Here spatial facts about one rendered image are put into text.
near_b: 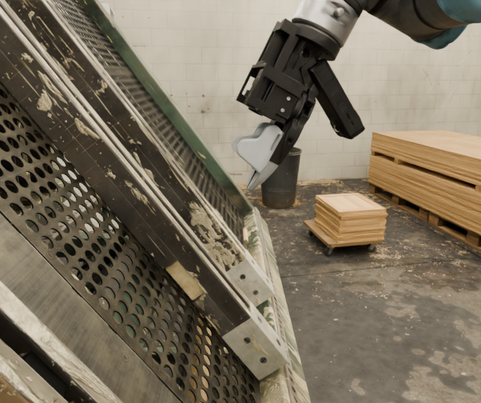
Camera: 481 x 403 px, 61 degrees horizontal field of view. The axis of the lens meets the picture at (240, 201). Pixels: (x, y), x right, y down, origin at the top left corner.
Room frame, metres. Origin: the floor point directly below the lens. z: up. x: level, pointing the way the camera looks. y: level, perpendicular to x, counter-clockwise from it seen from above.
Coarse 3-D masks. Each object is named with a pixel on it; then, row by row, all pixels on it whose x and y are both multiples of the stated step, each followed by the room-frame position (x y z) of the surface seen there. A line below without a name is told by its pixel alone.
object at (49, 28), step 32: (32, 0) 0.92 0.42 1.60; (32, 32) 0.92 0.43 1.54; (64, 32) 0.92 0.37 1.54; (64, 64) 0.92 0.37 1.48; (96, 64) 0.96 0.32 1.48; (96, 96) 0.92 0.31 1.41; (128, 128) 0.92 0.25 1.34; (160, 160) 0.92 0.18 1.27; (192, 192) 0.92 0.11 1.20; (192, 224) 0.92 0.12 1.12; (224, 224) 0.97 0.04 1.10; (224, 256) 0.93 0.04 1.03; (256, 288) 0.93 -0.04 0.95
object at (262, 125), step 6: (258, 126) 0.57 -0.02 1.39; (264, 126) 0.57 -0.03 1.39; (258, 132) 0.57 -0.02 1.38; (234, 138) 0.56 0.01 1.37; (240, 138) 0.56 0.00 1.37; (246, 138) 0.56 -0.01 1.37; (252, 138) 0.57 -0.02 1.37; (234, 144) 0.56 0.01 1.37; (234, 150) 0.56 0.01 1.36; (252, 168) 0.57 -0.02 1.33; (252, 174) 0.55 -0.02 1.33; (246, 186) 0.55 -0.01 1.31
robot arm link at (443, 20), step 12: (420, 0) 0.48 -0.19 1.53; (432, 0) 0.45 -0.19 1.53; (444, 0) 0.43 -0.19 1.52; (456, 0) 0.41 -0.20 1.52; (468, 0) 0.40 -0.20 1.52; (480, 0) 0.39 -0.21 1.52; (420, 12) 0.49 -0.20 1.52; (432, 12) 0.46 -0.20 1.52; (444, 12) 0.44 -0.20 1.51; (456, 12) 0.42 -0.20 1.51; (468, 12) 0.41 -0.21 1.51; (480, 12) 0.40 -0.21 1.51; (432, 24) 0.49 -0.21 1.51; (444, 24) 0.47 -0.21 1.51; (456, 24) 0.45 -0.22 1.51; (468, 24) 0.46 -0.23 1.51
